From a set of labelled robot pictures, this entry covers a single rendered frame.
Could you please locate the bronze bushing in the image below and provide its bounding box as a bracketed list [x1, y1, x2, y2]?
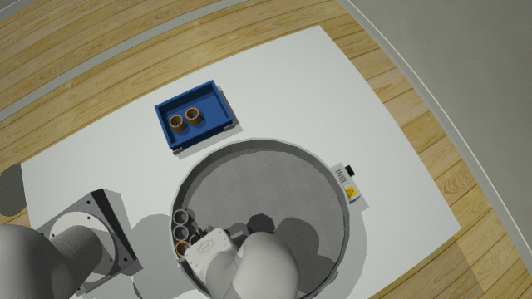
[175, 241, 190, 257]
[185, 107, 201, 126]
[170, 115, 185, 134]

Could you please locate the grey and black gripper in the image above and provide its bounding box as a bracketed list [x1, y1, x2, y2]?
[185, 228, 239, 282]

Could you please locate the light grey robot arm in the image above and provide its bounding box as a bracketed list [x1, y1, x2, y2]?
[0, 211, 299, 299]

